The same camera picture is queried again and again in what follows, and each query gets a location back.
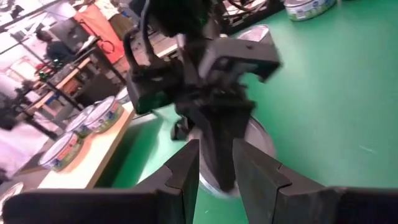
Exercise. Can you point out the green table mat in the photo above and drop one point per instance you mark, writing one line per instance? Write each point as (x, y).
(326, 109)

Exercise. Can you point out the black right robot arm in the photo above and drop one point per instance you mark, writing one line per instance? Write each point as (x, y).
(174, 15)

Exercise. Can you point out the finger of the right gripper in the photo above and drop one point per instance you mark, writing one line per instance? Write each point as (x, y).
(242, 56)
(224, 146)

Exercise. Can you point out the orange red fabric panel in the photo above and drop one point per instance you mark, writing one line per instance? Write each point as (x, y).
(99, 34)

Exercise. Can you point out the black background monitor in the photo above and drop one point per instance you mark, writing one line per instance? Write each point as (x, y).
(71, 31)

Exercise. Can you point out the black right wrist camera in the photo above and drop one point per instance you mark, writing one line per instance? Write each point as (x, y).
(149, 90)

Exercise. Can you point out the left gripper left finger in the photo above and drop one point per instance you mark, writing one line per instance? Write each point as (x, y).
(124, 208)

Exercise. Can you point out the wooden shelf black metal frame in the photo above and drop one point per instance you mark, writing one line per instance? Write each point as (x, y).
(93, 161)

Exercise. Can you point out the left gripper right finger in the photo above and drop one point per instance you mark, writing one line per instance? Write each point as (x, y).
(295, 205)

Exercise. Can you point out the green tuna can silver lid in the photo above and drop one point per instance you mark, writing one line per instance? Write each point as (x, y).
(62, 154)
(259, 140)
(253, 32)
(122, 96)
(77, 123)
(105, 116)
(308, 11)

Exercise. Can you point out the person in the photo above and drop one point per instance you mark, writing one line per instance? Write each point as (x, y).
(57, 49)

